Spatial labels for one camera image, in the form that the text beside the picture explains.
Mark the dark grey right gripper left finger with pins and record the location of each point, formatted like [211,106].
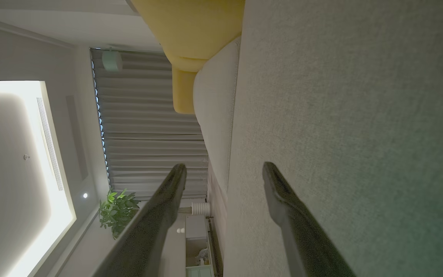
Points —
[148,231]

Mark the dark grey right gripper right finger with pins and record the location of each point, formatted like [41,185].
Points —
[302,238]

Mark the green potted plant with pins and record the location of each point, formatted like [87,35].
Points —
[117,212]

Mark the white cabinet with glass doors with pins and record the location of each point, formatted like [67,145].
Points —
[196,246]

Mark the white ribbed vase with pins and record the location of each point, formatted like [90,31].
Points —
[200,208]

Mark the grey pleated curtain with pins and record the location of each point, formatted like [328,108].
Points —
[144,115]

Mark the ceiling air vent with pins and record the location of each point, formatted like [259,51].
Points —
[50,144]

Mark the wide grey sofa seat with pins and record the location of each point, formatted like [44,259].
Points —
[360,115]

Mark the grey sofa seat cushion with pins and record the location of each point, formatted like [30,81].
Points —
[215,104]

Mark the yellow sofa backrest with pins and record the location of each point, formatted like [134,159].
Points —
[190,27]

